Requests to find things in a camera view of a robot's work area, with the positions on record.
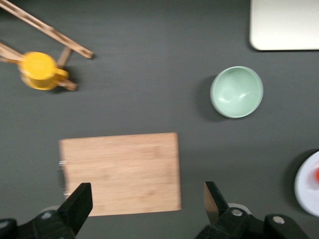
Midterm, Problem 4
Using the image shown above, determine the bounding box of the yellow mug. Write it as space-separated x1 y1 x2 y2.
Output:
19 51 69 91

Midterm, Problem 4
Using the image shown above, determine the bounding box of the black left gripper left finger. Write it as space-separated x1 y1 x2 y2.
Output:
57 182 94 236

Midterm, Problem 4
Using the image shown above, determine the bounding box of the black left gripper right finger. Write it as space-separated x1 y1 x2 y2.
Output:
204 181 250 234

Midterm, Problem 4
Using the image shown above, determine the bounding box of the mint green bowl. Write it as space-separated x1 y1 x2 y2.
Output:
210 66 264 119

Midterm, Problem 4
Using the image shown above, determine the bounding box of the wooden cutting board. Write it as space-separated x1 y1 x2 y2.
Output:
56 132 182 217

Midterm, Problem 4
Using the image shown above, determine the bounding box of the cream bear print tray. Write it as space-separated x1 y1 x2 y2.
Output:
249 0 319 51

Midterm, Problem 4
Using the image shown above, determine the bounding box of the white round plate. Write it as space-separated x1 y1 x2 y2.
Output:
294 149 319 217

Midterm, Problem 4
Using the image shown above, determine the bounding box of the wooden peg mug rack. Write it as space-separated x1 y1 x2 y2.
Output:
0 0 95 92

